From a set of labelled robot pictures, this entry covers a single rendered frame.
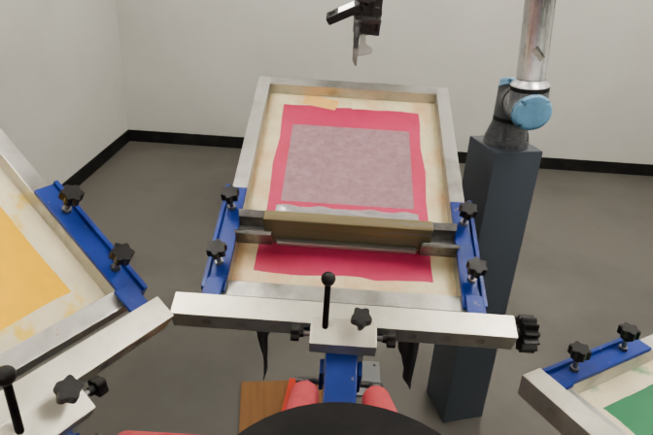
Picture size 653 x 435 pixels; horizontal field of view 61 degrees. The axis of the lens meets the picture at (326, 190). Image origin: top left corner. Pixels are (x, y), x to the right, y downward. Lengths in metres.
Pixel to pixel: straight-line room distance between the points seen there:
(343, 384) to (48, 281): 0.59
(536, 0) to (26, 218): 1.41
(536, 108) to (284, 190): 0.81
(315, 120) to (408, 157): 0.30
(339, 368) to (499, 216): 1.10
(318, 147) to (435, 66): 3.51
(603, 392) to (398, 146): 0.78
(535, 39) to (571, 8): 3.45
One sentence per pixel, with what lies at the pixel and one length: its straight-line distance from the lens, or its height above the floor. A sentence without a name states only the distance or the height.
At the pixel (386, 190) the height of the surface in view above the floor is 1.21.
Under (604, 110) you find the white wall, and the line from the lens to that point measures 5.51.
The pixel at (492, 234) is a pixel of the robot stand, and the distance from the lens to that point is 2.04.
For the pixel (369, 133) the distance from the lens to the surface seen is 1.61.
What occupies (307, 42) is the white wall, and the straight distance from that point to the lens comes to 4.92.
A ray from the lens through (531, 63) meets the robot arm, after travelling 1.77.
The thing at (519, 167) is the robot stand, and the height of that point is 1.15.
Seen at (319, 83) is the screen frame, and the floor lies 1.40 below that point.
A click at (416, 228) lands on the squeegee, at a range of 1.24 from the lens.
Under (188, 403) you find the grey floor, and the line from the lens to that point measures 2.55.
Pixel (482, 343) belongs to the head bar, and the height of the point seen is 1.09.
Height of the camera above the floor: 1.80
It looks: 24 degrees down
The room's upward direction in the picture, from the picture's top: 4 degrees clockwise
